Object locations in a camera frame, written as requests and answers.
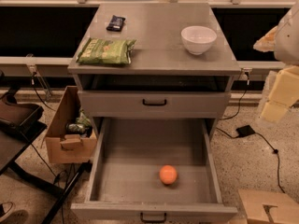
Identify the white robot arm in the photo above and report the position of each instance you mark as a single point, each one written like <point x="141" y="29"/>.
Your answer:
<point x="283" y="40"/>

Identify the grey drawer cabinet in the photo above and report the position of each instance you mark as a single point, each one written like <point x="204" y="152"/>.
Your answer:
<point x="159" y="61"/>

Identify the cardboard box with items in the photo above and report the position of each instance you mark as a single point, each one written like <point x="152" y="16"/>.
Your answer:
<point x="62" y="145"/>

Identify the white ceramic bowl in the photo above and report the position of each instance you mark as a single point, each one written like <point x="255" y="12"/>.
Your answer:
<point x="198" y="39"/>

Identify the orange fruit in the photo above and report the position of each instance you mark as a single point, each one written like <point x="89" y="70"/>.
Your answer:
<point x="168" y="174"/>

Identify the dark blue snack packet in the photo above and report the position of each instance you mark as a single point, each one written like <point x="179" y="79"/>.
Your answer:
<point x="116" y="23"/>

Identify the dark brown tray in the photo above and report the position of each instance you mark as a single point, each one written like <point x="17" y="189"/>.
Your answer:
<point x="18" y="118"/>

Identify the cardboard box lower right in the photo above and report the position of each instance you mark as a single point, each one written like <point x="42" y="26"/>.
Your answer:
<point x="265" y="207"/>

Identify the green can in box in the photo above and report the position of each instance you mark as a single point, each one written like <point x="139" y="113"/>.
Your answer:
<point x="75" y="128"/>

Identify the closed grey top drawer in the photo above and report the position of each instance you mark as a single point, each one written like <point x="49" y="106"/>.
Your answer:
<point x="153" y="104"/>

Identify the green chip bag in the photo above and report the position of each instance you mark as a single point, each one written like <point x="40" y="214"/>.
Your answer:
<point x="104" y="51"/>

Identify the black table with stand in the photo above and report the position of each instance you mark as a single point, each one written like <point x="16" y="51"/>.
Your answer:
<point x="32" y="191"/>

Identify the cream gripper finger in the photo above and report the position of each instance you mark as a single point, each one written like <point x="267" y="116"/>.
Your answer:
<point x="283" y="95"/>
<point x="267" y="42"/>

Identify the open grey middle drawer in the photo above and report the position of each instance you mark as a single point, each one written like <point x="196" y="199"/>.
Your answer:
<point x="125" y="183"/>

